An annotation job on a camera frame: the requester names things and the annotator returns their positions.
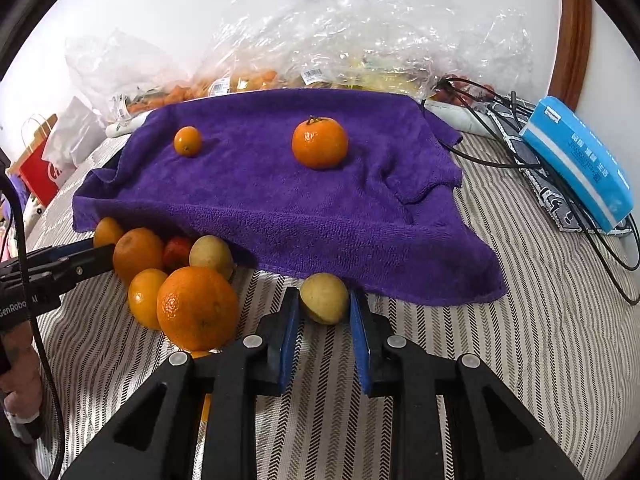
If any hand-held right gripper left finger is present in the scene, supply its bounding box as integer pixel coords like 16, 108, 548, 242
60, 287, 301, 480

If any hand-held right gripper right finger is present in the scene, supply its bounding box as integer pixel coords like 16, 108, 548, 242
349, 287, 586, 480

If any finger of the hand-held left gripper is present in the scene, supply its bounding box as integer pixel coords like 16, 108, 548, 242
20, 237, 98, 271
30, 244, 120, 293

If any medium orange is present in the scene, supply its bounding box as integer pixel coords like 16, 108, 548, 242
112, 227, 167, 286

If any yellow lemon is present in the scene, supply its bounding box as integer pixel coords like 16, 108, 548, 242
299, 272, 351, 325

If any large orange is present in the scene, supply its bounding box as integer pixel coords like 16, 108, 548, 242
156, 266, 240, 352

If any person's left hand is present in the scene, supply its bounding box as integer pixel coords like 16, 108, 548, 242
0, 325, 43, 435

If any red paper bag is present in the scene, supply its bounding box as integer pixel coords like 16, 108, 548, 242
10, 114, 71, 207

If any yellow-green round fruit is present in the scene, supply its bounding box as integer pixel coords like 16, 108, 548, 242
189, 235, 236, 281

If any white plastic bag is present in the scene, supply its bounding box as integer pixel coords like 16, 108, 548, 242
42, 96, 107, 170

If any purple towel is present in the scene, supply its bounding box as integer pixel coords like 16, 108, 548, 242
71, 87, 506, 306

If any pile of bagged mandarins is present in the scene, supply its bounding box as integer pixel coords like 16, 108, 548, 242
127, 85, 201, 113

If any large mandarin with stem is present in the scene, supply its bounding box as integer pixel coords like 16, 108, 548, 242
291, 115, 349, 170

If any clear bag with mandarins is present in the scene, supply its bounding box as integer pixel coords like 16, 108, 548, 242
65, 29, 203, 116

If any grey patterned cloth bag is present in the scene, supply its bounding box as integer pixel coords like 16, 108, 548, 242
480, 100, 633, 235

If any pile of bagged oranges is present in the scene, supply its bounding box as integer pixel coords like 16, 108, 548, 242
197, 67, 278, 97

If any bunch of bananas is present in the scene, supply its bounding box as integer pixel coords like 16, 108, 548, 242
345, 57, 426, 91

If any pile of red fruit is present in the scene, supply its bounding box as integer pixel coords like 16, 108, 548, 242
432, 76, 498, 106

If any clear bag with oranges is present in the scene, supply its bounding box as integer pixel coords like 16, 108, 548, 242
195, 0, 321, 97

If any blue tissue box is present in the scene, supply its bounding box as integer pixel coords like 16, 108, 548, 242
519, 96, 635, 235

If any clear bag with bananas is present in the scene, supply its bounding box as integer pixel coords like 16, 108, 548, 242
295, 0, 533, 103

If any wooden door frame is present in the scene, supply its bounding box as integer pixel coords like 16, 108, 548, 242
550, 0, 593, 111

